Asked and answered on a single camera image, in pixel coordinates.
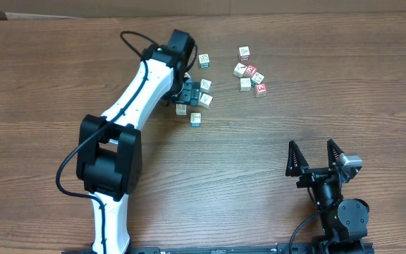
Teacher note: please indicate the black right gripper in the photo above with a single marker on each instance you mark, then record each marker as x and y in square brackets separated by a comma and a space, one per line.
[313, 175]

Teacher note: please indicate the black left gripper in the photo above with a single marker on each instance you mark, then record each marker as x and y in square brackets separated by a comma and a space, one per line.
[189, 92]

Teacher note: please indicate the plain wooden block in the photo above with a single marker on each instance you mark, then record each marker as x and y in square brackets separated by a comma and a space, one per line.
[181, 109]

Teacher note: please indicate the wooden block blue side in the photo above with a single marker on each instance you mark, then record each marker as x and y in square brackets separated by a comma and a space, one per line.
[195, 119]

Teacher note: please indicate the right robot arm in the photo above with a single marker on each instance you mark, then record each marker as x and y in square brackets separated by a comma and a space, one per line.
[343, 221]

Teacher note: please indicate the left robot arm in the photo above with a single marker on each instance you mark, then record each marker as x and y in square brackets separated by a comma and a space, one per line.
[109, 156]

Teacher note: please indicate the wooden block ice cream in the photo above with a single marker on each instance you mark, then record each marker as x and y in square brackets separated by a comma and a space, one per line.
[205, 100]

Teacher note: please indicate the wooden block fish picture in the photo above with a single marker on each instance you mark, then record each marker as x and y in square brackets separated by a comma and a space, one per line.
[205, 86]

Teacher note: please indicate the wooden block green side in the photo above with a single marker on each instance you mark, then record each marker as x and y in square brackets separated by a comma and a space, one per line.
[204, 61]

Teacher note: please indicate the wooden block pretzel picture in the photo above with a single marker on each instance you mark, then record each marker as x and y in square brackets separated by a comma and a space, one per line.
[245, 84]

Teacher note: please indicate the wooden block brush picture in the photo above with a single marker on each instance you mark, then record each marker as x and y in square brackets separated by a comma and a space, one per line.
[239, 70]

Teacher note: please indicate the wooden block red side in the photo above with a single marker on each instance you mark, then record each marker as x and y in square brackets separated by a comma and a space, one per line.
[244, 53]

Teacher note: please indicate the wooden block teal side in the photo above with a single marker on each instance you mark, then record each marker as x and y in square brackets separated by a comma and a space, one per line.
[257, 78]

